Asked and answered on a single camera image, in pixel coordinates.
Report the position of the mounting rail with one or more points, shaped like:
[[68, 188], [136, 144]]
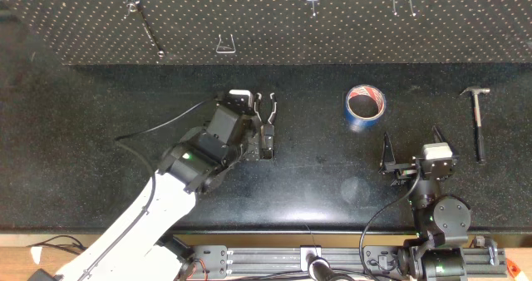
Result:
[[266, 260]]

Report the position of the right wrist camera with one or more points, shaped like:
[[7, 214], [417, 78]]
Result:
[[436, 150]]

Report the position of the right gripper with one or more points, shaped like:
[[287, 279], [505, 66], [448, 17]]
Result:
[[401, 171]]

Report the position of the roll of blue tape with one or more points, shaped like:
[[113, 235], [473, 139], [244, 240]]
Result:
[[353, 119]]

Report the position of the wrench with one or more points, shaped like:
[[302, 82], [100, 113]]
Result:
[[147, 29]]

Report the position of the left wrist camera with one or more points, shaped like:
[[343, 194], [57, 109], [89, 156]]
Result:
[[240, 96]]

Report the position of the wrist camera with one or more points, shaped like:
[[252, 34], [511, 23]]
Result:
[[436, 150], [240, 96]]

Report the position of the black pegboard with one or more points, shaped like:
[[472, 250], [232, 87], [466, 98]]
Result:
[[332, 27]]

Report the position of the hammer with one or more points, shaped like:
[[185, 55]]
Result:
[[478, 114]]

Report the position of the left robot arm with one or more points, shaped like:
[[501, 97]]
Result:
[[137, 227]]

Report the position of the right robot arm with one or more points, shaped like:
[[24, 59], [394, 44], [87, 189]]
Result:
[[444, 223]]

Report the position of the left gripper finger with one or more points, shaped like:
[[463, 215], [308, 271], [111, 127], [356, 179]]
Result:
[[267, 141]]

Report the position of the black and white pliers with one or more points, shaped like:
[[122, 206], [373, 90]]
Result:
[[272, 110]]

